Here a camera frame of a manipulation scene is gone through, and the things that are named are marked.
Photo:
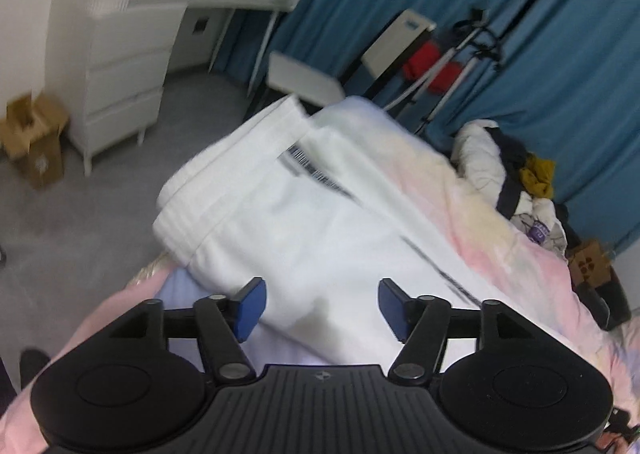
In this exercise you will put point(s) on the white zip-up jacket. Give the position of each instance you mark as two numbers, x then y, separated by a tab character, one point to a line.
294	202

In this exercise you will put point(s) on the black bed frame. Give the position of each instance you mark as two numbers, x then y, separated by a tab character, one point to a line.
607	303

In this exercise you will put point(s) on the brown paper bag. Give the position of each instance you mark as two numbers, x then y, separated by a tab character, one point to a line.
589	263

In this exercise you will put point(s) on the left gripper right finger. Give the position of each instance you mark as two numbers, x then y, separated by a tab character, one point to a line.
494	375

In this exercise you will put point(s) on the blue curtain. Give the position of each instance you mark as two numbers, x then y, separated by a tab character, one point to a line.
561	76

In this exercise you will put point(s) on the red cloth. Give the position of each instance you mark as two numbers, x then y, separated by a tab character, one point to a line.
425	59

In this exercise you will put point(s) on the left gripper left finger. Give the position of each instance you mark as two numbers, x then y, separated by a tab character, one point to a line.
149	376

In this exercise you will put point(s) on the white folding chair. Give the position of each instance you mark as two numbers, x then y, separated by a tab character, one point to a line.
382	59

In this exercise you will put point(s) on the white drawer cabinet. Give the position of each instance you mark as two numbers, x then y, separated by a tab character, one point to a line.
108	70

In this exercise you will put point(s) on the mustard yellow garment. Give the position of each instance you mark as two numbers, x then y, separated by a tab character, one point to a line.
537	176

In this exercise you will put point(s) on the brown cardboard box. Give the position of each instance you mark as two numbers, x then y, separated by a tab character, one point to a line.
30	137

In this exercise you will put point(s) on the pastel tie-dye duvet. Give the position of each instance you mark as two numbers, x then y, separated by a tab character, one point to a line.
301	403

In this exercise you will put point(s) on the pile of clothes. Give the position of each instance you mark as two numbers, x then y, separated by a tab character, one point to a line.
490	160

